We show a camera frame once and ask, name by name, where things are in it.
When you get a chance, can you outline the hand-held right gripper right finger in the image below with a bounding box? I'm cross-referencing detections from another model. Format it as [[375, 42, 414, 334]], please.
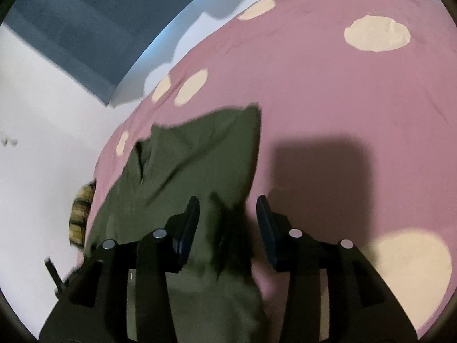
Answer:
[[256, 195, 418, 343]]

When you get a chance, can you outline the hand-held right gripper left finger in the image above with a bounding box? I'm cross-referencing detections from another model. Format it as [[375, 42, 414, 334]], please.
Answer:
[[39, 196, 201, 343]]

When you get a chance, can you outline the olive green shirt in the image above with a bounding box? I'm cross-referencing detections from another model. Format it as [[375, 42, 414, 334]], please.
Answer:
[[83, 103, 269, 343]]

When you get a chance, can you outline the brown striped pillow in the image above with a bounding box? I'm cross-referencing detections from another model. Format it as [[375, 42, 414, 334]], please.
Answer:
[[68, 180, 97, 249]]

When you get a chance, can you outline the pink blanket with cream dots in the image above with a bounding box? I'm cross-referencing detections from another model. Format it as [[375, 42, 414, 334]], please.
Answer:
[[77, 0, 457, 343]]

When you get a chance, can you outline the dark thin object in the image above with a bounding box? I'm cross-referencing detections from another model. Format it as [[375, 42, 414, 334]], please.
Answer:
[[44, 255, 71, 298]]

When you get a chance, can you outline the blue curtain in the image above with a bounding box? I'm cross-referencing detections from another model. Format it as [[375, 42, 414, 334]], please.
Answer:
[[2, 0, 236, 107]]

